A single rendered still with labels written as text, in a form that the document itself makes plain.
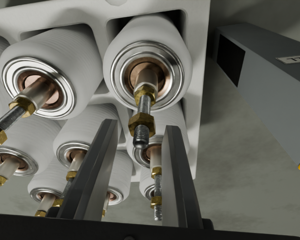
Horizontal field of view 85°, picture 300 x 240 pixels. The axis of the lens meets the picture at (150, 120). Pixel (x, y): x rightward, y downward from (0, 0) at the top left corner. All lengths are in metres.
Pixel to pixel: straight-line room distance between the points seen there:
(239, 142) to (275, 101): 0.44
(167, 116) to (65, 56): 0.14
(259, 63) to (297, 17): 0.26
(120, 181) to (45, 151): 0.14
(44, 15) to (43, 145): 0.19
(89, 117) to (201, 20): 0.21
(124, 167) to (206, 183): 0.55
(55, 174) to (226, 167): 0.61
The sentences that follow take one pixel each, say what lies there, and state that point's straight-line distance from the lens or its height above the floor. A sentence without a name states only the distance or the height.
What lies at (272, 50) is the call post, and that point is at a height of 0.19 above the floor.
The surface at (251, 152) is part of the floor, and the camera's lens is 0.72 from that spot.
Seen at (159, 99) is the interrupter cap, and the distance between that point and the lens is 0.18.
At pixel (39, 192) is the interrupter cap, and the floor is 0.25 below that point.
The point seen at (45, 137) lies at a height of 0.22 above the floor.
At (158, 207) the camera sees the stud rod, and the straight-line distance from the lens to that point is 0.20.
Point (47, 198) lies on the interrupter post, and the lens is 0.41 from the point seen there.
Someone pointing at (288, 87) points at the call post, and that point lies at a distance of 0.21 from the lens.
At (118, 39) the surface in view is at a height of 0.25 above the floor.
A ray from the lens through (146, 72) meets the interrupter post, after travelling 0.16.
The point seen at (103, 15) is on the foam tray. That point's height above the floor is 0.18.
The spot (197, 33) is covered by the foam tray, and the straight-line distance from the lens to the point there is 0.24.
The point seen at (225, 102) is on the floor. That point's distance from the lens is 0.53.
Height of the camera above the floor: 0.41
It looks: 51 degrees down
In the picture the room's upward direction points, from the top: 177 degrees counter-clockwise
